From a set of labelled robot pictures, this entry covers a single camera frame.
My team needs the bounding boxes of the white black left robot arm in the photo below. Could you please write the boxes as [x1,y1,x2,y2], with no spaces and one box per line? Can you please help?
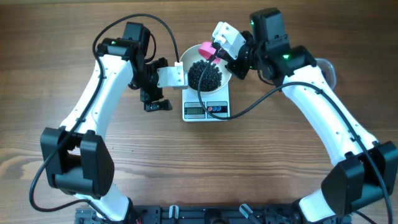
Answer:
[39,38,186,223]

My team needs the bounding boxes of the white digital kitchen scale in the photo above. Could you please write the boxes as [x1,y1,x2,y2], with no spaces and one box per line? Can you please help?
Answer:
[182,84,230,122]

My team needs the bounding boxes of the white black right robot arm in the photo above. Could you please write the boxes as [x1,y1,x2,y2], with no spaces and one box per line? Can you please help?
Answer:
[212,8,397,223]

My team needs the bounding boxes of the white bowl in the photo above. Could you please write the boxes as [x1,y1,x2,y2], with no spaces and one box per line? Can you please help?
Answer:
[180,45,232,93]

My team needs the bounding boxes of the pink scoop blue handle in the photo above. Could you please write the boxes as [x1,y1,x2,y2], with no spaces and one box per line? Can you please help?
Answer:
[198,42,217,62]

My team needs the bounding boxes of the clear container of black beans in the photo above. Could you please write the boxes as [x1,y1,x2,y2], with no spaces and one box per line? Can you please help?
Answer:
[315,58,336,90]

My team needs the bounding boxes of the black beans in bowl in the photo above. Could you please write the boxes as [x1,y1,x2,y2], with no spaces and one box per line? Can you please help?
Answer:
[188,60,222,92]

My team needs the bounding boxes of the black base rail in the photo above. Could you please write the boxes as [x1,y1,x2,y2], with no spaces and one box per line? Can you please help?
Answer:
[74,203,352,224]

